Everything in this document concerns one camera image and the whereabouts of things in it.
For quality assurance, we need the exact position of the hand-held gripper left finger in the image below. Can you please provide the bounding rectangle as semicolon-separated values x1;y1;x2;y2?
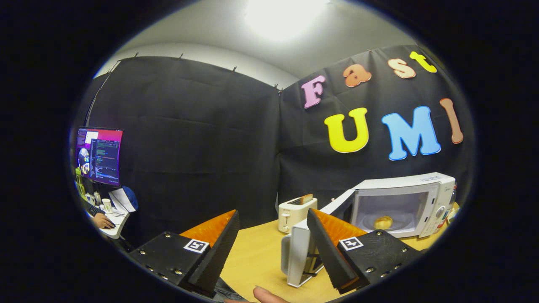
128;209;240;297

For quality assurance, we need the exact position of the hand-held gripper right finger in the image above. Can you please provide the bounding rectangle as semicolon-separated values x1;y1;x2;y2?
307;208;426;295

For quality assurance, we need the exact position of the white microwave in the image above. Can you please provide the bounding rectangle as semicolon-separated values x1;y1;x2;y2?
281;172;456;289

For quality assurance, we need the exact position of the white toaster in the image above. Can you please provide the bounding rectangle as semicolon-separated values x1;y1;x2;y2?
278;197;318;234

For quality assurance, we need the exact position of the white side desk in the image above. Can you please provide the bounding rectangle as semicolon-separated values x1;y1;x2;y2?
84;202;131;239

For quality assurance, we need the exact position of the black backdrop cloth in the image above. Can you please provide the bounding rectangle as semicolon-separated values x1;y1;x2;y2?
78;44;476;249

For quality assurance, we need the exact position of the white paper sheet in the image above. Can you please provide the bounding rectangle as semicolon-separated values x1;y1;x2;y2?
109;188;135;213

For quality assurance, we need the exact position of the computer monitor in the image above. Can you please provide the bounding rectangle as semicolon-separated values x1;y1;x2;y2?
76;128;124;187

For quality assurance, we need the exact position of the ceiling light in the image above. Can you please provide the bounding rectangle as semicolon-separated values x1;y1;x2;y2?
244;0;331;43

